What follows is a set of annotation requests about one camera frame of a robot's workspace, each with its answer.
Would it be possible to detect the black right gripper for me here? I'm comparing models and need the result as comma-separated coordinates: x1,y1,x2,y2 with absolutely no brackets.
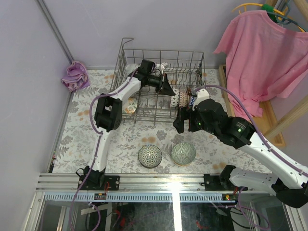
172,104,218,136

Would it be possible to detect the brown lattice patterned bowl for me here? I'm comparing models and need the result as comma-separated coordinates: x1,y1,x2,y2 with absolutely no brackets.
179,91,190,107

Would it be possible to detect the white bowl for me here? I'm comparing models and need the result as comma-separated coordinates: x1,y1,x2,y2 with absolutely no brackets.
170,88,180,108

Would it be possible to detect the blue zigzag bowl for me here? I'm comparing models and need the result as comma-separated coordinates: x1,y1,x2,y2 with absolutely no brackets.
188,96,197,107

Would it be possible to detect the red diamond patterned bowl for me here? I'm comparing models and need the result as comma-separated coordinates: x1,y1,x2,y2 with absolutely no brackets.
186,88,192,97

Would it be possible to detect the yellow floral bowl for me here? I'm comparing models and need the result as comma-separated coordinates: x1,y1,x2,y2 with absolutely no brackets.
122,98,138,114

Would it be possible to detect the black patterned bowl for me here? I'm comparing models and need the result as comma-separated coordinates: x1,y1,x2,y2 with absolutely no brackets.
138,144,162,168

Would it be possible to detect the pink scale patterned bowl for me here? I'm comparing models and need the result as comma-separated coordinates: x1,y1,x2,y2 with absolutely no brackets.
158,96,171,109

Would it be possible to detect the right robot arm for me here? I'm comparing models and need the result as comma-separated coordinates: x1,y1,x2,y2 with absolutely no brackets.
173,99,308,208

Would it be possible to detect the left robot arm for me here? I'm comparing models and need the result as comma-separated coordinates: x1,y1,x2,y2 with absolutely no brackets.
89,59,175,173

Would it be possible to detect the green diamond patterned bowl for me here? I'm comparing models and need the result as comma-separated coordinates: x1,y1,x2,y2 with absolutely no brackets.
170,142,196,166

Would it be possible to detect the floral table mat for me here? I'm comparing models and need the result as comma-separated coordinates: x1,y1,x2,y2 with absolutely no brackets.
52,70,269,174

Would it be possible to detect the purple crumpled cloth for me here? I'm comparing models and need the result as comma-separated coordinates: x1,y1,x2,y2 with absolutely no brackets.
61,61,90,92

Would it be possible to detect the pink t-shirt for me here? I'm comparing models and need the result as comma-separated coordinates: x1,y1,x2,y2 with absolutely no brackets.
214,10,308,119

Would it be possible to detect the yellow clothes hanger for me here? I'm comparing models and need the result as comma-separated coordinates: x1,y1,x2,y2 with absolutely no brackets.
232,0,307,32

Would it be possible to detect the teal clothes hanger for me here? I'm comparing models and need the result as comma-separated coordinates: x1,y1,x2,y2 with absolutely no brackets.
260,4,305,32

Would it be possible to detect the grey wire dish rack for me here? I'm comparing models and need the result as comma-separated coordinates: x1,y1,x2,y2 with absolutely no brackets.
110,38,205,124

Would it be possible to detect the white wrist camera, left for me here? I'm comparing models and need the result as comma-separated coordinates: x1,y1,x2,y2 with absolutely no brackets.
155,62,169,75

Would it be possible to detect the white wrist camera, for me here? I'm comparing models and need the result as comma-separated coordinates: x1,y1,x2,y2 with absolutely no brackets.
155,62,169,75
192,89,210,111

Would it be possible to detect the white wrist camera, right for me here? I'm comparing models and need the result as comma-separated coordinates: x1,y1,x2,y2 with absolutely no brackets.
192,89,210,111

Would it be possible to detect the wooden tray frame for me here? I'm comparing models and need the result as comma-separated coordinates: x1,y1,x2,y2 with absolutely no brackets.
218,64,286,148

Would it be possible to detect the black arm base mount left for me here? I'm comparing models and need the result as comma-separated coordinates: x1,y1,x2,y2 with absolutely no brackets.
76,166,120,191

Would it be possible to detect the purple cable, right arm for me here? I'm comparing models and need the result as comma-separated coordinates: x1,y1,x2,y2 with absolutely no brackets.
191,84,308,231

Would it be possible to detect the corner aluminium post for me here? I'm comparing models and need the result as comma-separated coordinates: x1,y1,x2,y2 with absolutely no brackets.
35,0,74,63

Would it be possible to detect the aluminium frame rail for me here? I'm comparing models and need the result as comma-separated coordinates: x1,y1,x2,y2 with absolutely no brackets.
36,173,295,193

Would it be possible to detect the slotted cable duct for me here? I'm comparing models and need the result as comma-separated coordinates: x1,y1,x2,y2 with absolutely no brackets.
45,192,235,203

